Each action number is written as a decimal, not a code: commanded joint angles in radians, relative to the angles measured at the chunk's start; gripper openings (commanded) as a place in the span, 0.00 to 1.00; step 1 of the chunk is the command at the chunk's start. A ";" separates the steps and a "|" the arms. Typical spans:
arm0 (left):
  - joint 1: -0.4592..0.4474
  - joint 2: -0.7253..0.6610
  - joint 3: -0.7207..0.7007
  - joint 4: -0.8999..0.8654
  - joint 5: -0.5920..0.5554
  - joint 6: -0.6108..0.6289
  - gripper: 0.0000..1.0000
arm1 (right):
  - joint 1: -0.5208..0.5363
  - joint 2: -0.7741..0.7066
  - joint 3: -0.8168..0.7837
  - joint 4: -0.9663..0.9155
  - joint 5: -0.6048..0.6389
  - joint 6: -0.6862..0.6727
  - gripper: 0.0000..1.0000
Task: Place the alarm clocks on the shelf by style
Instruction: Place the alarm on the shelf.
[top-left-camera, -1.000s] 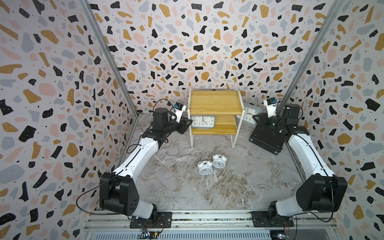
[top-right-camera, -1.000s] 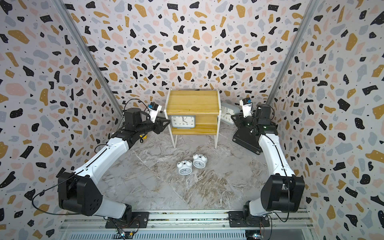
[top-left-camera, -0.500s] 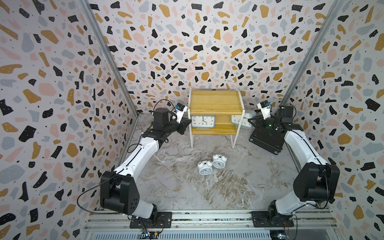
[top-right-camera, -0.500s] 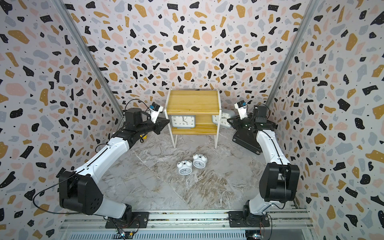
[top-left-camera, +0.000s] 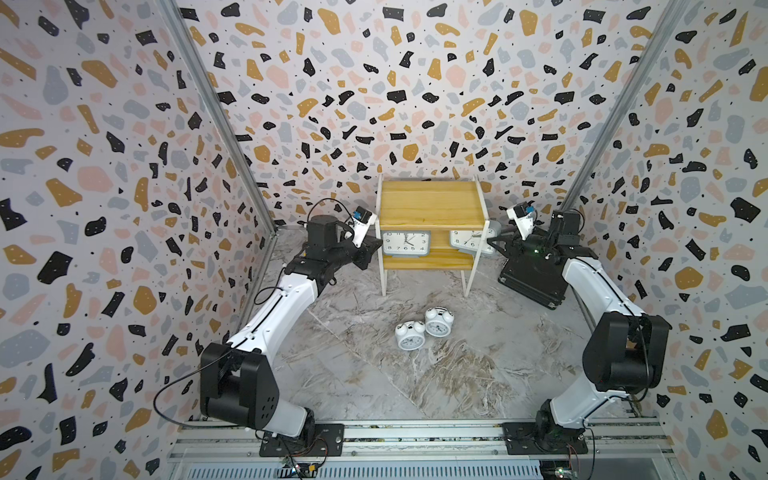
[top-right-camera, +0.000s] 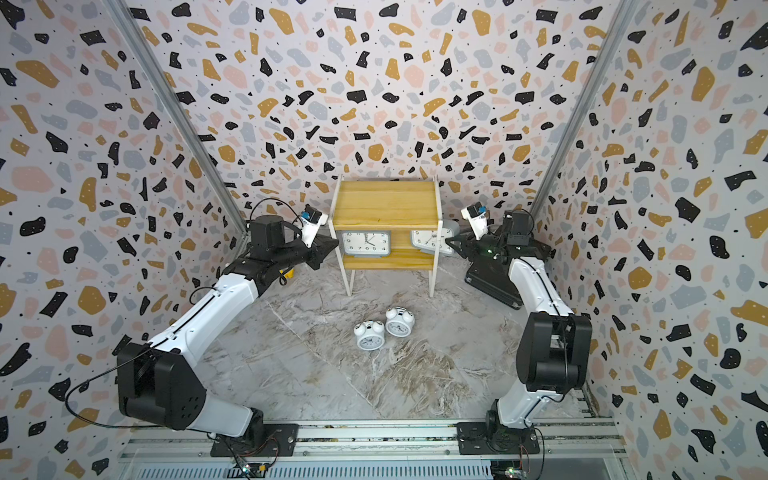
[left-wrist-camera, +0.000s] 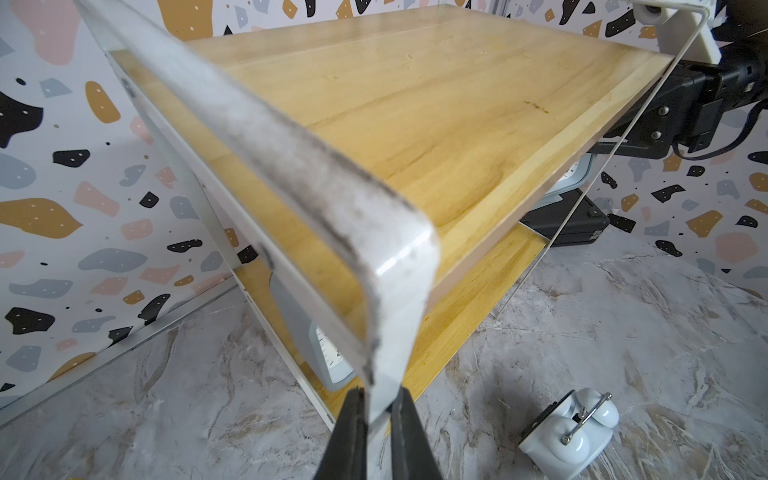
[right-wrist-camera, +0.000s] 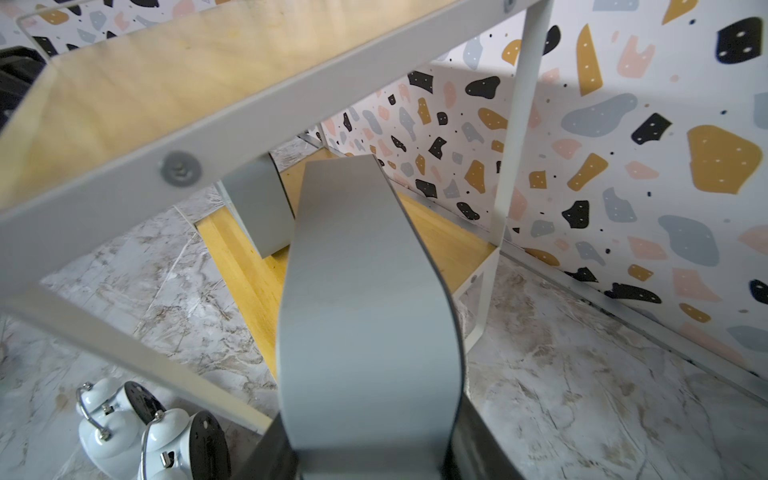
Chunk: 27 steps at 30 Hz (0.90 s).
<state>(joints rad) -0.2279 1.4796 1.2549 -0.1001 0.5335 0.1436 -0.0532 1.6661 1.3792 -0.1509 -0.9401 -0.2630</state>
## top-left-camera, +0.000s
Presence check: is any wooden two-tier shelf white frame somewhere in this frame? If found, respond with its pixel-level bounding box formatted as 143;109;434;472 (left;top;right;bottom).
375;177;490;296

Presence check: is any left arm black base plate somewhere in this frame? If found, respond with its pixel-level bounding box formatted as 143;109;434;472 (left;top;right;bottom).
259;423;345;459

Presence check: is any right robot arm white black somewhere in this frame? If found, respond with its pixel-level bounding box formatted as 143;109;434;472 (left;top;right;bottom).
488;202;671;436

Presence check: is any grey rectangular alarm clock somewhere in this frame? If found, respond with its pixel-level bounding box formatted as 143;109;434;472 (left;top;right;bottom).
381;231;431;258
449;230;497;256

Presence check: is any white twin-bell alarm clock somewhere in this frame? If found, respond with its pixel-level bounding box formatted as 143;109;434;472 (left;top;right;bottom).
395;321;426;351
424;307;455;338

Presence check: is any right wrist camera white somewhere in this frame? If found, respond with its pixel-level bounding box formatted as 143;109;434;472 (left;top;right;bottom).
506;201;537;240

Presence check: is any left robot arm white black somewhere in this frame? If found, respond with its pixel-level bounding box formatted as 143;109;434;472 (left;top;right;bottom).
200;207;382;442

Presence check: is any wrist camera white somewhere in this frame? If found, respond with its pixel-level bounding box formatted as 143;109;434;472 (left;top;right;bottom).
352;206;377;248
506;201;537;240

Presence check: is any black flat case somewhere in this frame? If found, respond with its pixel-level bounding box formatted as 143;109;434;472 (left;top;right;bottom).
498;255;569;310

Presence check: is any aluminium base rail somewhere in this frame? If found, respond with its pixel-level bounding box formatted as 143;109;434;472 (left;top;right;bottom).
165;418;685;479

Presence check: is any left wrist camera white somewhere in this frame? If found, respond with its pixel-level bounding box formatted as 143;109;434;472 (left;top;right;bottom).
352;206;377;248

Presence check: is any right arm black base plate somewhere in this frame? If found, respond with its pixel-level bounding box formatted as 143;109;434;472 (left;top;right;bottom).
501;422;588;455

